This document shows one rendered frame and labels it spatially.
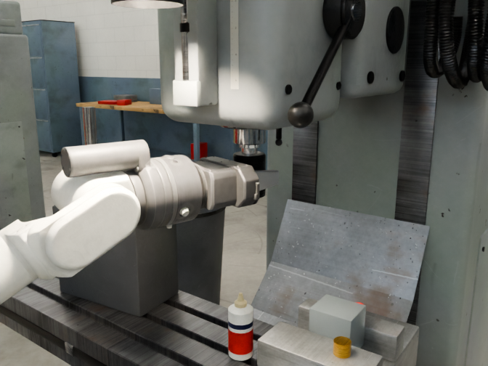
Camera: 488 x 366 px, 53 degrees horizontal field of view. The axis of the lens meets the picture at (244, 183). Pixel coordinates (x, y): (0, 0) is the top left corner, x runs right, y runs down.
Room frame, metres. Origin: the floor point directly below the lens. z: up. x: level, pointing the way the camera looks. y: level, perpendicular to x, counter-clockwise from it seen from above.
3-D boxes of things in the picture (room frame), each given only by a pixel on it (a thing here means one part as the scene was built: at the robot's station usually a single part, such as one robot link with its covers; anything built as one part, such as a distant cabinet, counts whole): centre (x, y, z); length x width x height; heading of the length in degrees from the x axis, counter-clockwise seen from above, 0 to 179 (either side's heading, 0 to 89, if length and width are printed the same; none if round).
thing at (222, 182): (0.64, 0.06, 1.23); 0.13 x 0.12 x 0.10; 38
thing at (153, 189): (0.57, 0.16, 1.24); 0.11 x 0.11 x 0.11; 38
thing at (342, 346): (0.54, -0.12, 1.05); 0.02 x 0.02 x 0.02
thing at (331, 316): (0.60, -0.13, 1.04); 0.06 x 0.05 x 0.06; 55
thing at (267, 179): (0.67, -0.03, 1.23); 0.06 x 0.02 x 0.03; 128
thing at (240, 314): (0.71, 0.01, 0.98); 0.04 x 0.04 x 0.11
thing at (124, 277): (0.93, 0.26, 1.03); 0.22 x 0.12 x 0.20; 60
